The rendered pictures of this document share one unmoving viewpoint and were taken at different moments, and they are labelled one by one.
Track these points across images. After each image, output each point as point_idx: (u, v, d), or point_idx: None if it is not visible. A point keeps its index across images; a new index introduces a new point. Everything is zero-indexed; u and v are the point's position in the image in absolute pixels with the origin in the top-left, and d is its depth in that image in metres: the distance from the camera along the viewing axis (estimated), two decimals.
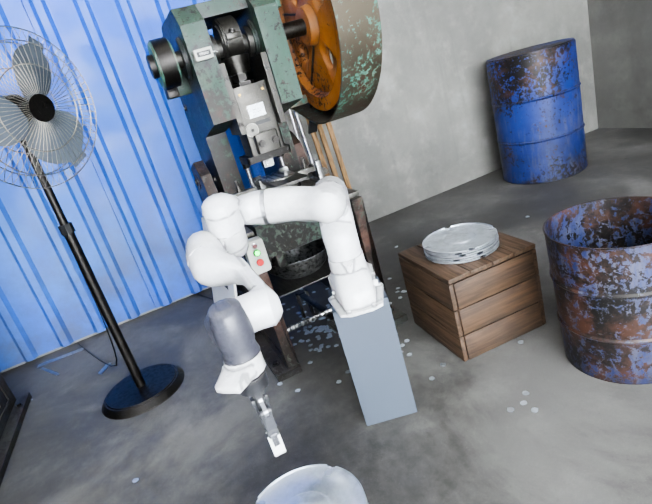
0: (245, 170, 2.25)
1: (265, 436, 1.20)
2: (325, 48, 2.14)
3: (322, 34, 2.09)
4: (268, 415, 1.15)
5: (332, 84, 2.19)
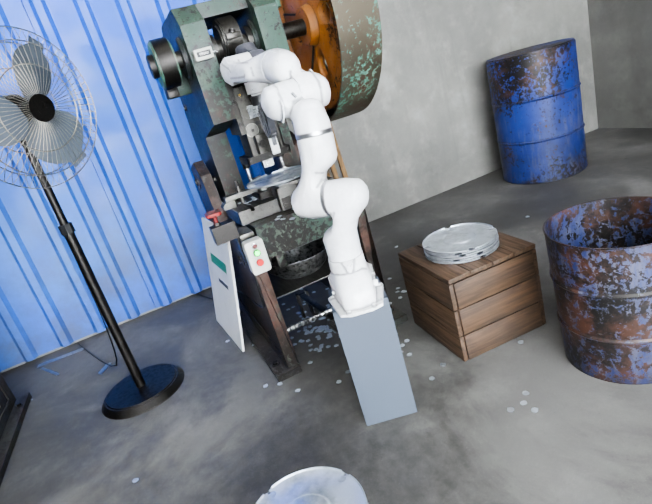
0: (245, 170, 2.25)
1: None
2: None
3: (298, 5, 2.19)
4: (260, 116, 2.02)
5: None
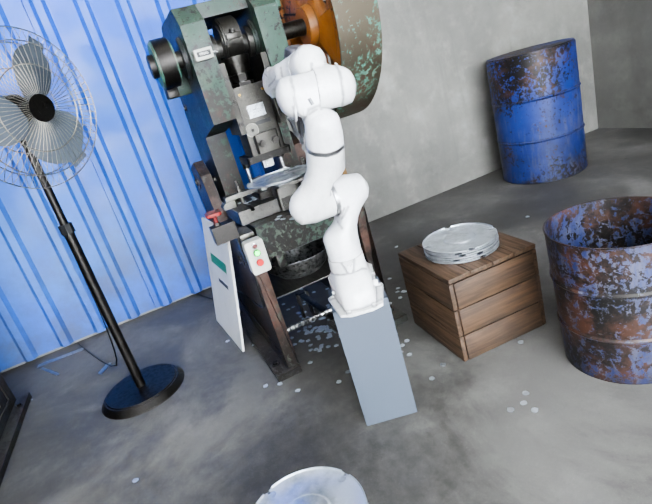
0: (245, 170, 2.25)
1: (298, 133, 1.98)
2: None
3: None
4: (289, 121, 1.90)
5: (291, 40, 2.41)
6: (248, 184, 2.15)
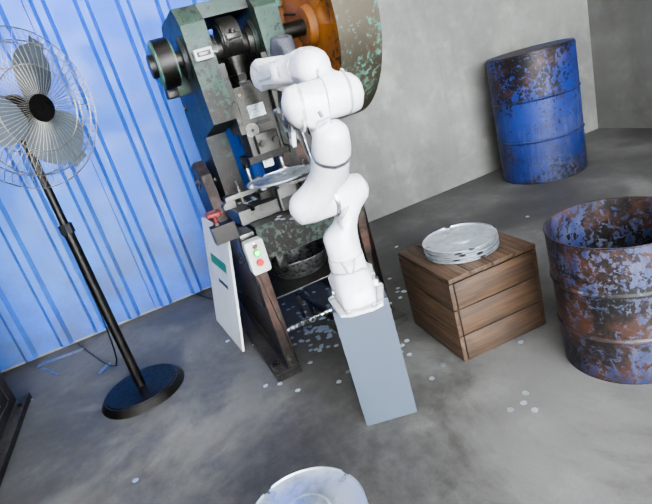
0: (245, 170, 2.25)
1: (285, 127, 1.90)
2: (323, 14, 2.05)
3: (313, 2, 2.05)
4: (276, 114, 1.82)
5: None
6: (305, 173, 2.03)
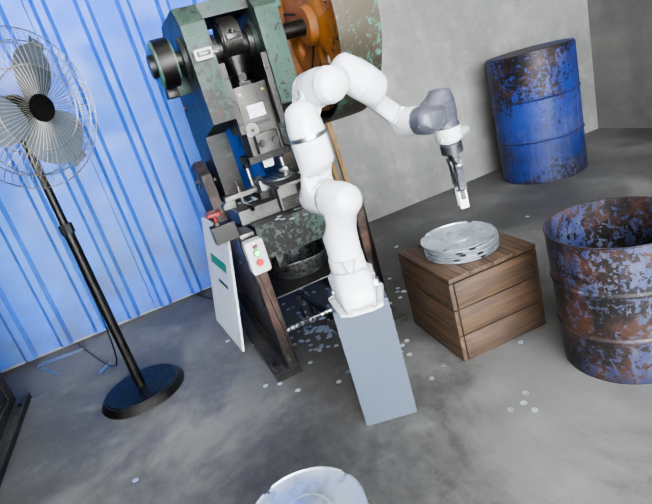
0: (245, 170, 2.25)
1: None
2: (320, 6, 2.04)
3: None
4: None
5: None
6: (451, 251, 1.87)
